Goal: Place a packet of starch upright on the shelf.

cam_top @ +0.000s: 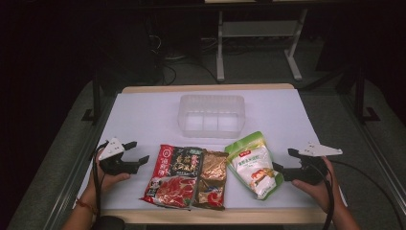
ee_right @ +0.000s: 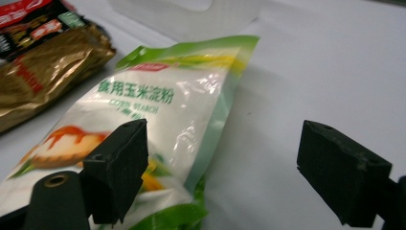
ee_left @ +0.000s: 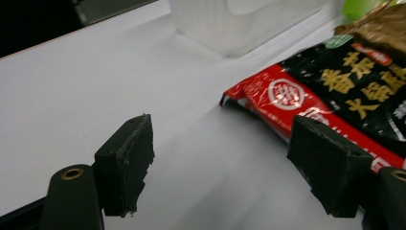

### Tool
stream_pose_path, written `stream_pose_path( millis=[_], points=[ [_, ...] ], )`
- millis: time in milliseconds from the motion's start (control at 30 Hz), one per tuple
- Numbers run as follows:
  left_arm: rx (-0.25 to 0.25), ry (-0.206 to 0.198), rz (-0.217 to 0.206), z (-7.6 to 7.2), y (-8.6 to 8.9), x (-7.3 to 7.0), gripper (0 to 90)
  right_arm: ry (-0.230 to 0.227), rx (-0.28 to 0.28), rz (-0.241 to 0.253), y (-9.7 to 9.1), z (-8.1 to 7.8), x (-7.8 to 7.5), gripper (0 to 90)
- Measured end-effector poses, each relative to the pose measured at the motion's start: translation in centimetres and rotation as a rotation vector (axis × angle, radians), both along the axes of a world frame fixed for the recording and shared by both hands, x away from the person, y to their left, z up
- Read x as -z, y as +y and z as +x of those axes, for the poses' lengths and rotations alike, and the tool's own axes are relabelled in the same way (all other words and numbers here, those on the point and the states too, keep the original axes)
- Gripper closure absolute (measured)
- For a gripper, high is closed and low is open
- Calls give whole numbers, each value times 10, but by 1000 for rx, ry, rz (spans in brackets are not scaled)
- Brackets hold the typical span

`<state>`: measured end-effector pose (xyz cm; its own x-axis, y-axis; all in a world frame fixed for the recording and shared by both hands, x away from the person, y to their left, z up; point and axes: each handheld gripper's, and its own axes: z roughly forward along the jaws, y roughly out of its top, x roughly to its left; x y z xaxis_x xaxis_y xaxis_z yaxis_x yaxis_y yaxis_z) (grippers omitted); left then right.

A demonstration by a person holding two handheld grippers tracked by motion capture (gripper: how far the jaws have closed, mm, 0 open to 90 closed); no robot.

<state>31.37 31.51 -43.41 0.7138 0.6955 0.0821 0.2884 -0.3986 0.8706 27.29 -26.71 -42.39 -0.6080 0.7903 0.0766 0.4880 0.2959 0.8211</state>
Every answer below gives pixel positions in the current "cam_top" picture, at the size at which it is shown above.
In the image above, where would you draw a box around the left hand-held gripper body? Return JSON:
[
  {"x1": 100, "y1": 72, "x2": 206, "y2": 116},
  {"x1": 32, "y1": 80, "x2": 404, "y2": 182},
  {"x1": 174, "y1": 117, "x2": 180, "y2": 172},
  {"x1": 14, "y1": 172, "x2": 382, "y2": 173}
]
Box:
[{"x1": 98, "y1": 137, "x2": 142, "y2": 176}]

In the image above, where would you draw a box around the grey metal rail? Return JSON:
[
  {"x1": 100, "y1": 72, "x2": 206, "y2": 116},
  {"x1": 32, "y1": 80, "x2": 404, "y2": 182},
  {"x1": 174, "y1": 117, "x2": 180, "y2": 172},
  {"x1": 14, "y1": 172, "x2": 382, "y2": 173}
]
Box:
[
  {"x1": 42, "y1": 94, "x2": 118, "y2": 230},
  {"x1": 337, "y1": 92, "x2": 406, "y2": 210}
]

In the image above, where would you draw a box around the black cable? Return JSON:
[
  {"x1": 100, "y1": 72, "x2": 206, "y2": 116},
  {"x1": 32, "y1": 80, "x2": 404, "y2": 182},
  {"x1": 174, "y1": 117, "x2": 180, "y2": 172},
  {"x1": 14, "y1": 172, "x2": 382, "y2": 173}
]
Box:
[
  {"x1": 91, "y1": 141, "x2": 110, "y2": 222},
  {"x1": 315, "y1": 158, "x2": 406, "y2": 230}
]

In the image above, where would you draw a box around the person's left hand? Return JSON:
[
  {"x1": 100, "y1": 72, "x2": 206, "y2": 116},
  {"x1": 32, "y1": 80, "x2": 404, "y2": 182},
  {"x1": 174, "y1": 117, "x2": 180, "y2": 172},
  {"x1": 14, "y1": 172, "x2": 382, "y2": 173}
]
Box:
[{"x1": 83, "y1": 158, "x2": 131, "y2": 205}]

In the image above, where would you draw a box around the bundle of floor cables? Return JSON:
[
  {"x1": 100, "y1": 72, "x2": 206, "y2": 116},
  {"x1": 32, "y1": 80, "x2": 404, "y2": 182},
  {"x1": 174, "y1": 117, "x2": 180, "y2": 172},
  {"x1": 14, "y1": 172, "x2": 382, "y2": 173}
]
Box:
[{"x1": 147, "y1": 32, "x2": 222, "y2": 86}]

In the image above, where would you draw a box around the black metal stand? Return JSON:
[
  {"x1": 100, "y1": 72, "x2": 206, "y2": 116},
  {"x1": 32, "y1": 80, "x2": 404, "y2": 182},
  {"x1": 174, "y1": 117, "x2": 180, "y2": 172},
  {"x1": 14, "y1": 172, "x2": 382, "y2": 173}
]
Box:
[
  {"x1": 353, "y1": 61, "x2": 381, "y2": 125},
  {"x1": 80, "y1": 71, "x2": 103, "y2": 125}
]

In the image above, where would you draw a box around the red and black seasoning packet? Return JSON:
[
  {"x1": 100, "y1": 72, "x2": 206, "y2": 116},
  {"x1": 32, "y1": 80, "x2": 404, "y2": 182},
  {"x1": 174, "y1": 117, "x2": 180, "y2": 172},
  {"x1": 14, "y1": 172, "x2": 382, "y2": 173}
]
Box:
[{"x1": 140, "y1": 144, "x2": 206, "y2": 211}]

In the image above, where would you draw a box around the black round object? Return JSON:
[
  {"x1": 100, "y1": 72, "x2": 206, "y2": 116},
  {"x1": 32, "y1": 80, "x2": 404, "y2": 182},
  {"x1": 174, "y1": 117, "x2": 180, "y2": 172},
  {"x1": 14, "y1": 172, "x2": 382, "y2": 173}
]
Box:
[{"x1": 92, "y1": 215, "x2": 126, "y2": 230}]

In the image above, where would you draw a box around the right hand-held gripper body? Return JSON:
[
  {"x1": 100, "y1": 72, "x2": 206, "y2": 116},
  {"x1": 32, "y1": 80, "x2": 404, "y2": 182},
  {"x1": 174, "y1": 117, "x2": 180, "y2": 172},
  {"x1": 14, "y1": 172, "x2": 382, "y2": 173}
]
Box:
[{"x1": 286, "y1": 142, "x2": 344, "y2": 187}]

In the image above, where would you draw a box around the white metal stand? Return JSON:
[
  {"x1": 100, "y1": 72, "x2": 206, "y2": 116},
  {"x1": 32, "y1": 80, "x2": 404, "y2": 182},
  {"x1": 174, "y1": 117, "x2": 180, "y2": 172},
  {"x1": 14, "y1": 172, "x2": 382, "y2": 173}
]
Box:
[{"x1": 215, "y1": 8, "x2": 309, "y2": 82}]

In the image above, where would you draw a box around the person's right hand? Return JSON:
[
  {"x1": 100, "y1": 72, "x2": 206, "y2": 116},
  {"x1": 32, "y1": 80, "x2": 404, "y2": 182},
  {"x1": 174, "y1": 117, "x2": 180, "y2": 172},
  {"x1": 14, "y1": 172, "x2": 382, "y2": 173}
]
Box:
[{"x1": 290, "y1": 155, "x2": 345, "y2": 214}]

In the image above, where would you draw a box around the green and white pouch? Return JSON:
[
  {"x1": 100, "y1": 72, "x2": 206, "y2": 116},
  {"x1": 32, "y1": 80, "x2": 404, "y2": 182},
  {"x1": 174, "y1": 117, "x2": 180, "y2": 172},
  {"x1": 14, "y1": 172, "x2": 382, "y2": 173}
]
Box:
[{"x1": 223, "y1": 130, "x2": 285, "y2": 201}]

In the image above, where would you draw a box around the clear plastic container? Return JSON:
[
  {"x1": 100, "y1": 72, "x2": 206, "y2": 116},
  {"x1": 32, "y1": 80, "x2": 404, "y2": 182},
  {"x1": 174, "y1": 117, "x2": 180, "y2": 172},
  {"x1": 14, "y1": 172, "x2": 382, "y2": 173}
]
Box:
[{"x1": 177, "y1": 93, "x2": 246, "y2": 140}]

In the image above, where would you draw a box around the red string bracelet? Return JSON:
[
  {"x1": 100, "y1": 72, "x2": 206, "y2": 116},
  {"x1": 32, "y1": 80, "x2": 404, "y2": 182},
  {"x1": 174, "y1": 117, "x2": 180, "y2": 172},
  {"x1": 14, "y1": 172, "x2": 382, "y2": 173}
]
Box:
[{"x1": 75, "y1": 197, "x2": 99, "y2": 215}]

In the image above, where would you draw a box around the gold brown seasoning packet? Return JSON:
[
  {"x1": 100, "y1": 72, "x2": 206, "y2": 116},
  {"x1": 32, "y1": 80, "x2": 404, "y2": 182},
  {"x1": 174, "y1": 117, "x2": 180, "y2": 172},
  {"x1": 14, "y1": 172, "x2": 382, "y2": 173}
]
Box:
[{"x1": 192, "y1": 148, "x2": 231, "y2": 212}]

